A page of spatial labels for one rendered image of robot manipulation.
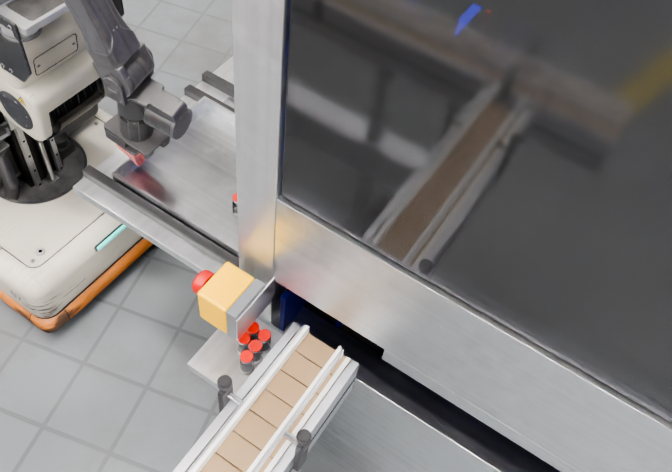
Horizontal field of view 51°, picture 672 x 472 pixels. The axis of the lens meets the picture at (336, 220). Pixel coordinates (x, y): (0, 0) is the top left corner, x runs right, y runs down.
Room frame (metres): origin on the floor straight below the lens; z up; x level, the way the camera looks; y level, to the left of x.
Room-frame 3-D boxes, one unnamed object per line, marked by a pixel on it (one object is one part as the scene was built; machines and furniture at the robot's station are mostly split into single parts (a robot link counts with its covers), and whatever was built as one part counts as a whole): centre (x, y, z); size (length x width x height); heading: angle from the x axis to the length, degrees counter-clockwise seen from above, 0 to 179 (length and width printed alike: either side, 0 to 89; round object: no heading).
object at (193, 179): (0.84, 0.21, 0.90); 0.34 x 0.26 x 0.04; 64
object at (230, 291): (0.53, 0.14, 1.00); 0.08 x 0.07 x 0.07; 64
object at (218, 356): (0.50, 0.11, 0.87); 0.14 x 0.13 x 0.02; 64
